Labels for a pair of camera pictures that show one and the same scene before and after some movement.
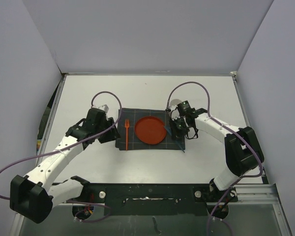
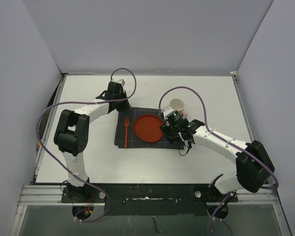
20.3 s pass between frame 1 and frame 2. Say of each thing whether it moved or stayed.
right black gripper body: moved
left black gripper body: moved
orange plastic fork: stayed
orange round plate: stayed
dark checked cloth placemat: stayed
